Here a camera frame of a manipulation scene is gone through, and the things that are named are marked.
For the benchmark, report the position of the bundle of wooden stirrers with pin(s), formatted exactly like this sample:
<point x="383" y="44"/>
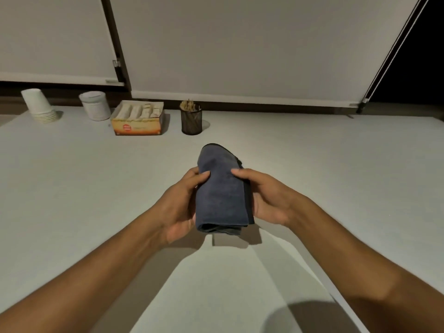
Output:
<point x="189" y="105"/>

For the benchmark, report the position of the person's right forearm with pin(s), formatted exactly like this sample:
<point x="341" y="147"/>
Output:
<point x="364" y="263"/>

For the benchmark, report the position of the person's left forearm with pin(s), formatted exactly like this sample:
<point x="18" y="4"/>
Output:
<point x="81" y="279"/>

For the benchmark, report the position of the stack of white paper cups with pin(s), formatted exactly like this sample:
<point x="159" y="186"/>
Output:
<point x="39" y="105"/>

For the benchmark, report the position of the grey-blue cloth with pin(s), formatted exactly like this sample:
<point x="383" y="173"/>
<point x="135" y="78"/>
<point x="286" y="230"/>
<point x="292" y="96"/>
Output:
<point x="222" y="194"/>

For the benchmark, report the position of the person's right thumb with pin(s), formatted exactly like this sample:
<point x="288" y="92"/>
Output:
<point x="242" y="174"/>

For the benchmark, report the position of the person's left hand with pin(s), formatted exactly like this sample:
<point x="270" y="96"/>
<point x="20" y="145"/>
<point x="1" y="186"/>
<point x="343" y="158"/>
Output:
<point x="175" y="211"/>

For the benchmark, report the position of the orange cardboard box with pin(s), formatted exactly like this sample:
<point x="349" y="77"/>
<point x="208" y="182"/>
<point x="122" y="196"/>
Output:
<point x="137" y="126"/>

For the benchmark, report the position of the person's left thumb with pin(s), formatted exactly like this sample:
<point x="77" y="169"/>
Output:
<point x="199" y="179"/>

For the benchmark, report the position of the dark window frame post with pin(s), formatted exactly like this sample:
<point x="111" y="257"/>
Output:
<point x="116" y="41"/>

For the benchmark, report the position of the white round tub with lid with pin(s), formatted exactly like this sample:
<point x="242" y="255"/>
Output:
<point x="94" y="105"/>

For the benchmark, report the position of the white roller blind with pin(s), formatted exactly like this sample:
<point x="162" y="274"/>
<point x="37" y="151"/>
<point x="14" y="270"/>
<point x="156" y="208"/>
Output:
<point x="263" y="45"/>
<point x="55" y="36"/>

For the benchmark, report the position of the row of white sachets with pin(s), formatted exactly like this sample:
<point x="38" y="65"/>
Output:
<point x="140" y="111"/>

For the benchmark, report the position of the black mesh holder cup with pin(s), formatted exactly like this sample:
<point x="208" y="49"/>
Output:
<point x="191" y="121"/>

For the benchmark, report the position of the white blind side rail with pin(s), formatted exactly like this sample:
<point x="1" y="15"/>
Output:
<point x="393" y="53"/>

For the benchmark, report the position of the person's right hand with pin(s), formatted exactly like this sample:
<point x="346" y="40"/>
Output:
<point x="272" y="201"/>

